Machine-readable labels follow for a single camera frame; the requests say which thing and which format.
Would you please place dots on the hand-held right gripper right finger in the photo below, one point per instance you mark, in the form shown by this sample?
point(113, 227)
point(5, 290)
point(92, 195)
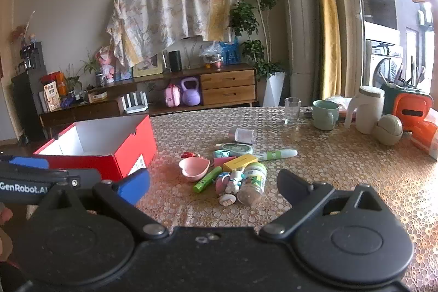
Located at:
point(289, 186)

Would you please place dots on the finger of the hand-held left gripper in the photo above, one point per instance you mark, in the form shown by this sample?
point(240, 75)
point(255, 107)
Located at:
point(27, 162)
point(73, 179)

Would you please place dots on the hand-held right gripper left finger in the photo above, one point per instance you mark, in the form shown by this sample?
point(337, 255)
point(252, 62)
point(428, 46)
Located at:
point(137, 186)

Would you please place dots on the white and green marker pen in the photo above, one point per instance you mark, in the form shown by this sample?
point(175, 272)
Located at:
point(279, 154)

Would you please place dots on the red cardboard box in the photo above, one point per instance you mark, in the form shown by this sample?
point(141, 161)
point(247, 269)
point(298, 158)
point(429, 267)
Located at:
point(109, 165)

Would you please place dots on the clear jar with green lid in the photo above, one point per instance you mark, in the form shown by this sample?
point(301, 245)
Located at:
point(253, 187)

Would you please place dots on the white and blue toy figure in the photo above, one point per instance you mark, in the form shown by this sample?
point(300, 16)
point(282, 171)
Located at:
point(235, 181)

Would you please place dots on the small yellow box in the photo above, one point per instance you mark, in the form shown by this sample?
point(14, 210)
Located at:
point(239, 162)

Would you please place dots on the pink heart-shaped bowl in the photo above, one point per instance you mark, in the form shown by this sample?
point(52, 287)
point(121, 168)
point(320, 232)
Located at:
point(193, 169)

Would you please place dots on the green correction tape dispenser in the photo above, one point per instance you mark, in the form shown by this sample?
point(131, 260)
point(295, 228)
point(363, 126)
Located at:
point(239, 149)

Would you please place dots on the small pink toy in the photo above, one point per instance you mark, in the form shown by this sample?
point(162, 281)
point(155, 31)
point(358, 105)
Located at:
point(220, 186)

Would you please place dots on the person's left hand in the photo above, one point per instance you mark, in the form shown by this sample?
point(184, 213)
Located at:
point(5, 215)

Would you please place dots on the black cabinet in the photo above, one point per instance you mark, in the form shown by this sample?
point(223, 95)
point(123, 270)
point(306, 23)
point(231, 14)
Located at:
point(25, 107)

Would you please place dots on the small clear bottle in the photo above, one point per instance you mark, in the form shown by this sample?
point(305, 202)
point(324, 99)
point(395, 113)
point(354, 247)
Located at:
point(243, 134)

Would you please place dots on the printed snack box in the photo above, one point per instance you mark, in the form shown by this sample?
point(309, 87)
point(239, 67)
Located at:
point(52, 97)

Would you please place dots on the clear drinking glass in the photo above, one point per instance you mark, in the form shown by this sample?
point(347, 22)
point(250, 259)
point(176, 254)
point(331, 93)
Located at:
point(292, 114)

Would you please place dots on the blue toy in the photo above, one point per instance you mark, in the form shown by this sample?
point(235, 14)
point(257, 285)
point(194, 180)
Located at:
point(67, 102)

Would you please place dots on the pale green mug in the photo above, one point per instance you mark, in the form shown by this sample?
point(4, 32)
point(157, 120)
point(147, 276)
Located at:
point(323, 116)

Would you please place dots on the white router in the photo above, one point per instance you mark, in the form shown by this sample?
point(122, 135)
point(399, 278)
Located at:
point(135, 105)

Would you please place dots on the orange box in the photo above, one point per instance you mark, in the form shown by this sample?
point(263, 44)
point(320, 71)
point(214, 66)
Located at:
point(60, 83)

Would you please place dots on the small cardboard box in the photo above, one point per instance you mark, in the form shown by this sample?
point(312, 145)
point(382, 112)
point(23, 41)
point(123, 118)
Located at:
point(97, 96)

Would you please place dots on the small potted grass plant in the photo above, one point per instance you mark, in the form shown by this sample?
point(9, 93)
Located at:
point(72, 81)

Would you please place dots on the crumpled white plastic bag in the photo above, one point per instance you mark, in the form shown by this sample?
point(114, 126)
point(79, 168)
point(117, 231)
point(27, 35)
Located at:
point(344, 104)

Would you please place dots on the purple kettlebell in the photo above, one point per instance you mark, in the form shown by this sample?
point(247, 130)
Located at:
point(190, 95)

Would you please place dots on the black coffee machine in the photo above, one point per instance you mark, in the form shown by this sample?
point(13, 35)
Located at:
point(32, 56)

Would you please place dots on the white lidded pitcher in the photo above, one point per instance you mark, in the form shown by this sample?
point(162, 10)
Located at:
point(368, 110)

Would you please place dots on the beige round container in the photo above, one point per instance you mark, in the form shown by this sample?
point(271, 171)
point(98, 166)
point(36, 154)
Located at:
point(390, 131)

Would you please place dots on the small potted spider plant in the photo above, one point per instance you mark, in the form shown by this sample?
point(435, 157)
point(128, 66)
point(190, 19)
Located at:
point(90, 66)

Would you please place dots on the pink doll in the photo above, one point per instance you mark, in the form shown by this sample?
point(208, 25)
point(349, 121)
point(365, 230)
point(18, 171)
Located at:
point(106, 68)

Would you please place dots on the wooden TV cabinet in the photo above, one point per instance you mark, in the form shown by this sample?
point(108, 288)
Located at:
point(227, 86)

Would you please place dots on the dried flower vase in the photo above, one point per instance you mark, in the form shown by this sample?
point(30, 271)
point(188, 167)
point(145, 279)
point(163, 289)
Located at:
point(24, 33)

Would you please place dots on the black cylinder speaker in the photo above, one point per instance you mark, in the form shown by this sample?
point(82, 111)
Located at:
point(174, 61)

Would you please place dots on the orange green utensil holder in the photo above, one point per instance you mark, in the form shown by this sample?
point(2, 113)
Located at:
point(412, 110)

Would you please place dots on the orange tissue pack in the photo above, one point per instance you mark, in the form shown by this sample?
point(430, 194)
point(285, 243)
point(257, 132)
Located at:
point(426, 138)

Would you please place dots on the blue plastic stool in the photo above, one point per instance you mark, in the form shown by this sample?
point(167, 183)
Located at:
point(231, 52)

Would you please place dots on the white washing machine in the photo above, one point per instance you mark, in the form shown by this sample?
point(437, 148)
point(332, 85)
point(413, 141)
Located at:
point(379, 66)

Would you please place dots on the clear plastic bag with fruit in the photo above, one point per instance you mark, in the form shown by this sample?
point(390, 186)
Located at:
point(210, 54)

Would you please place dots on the white standing air conditioner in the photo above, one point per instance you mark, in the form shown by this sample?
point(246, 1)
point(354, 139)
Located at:
point(301, 21)

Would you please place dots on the yellow curtain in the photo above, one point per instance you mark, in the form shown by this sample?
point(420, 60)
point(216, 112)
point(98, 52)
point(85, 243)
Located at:
point(325, 21)

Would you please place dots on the patterned cloth cover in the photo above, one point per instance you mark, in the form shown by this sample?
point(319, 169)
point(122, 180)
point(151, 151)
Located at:
point(171, 4)

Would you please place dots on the cream picture frame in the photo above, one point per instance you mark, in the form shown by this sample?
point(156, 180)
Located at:
point(147, 66)

